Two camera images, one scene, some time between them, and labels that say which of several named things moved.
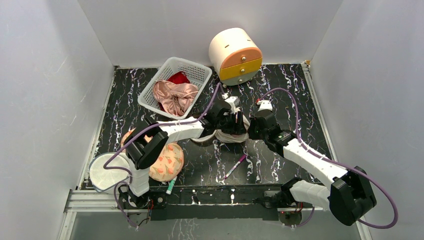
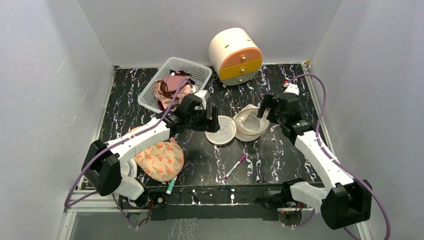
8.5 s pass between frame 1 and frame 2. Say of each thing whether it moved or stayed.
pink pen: stayed
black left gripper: moved
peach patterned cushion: stayed
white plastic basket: stayed
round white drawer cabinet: stayed
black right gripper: moved
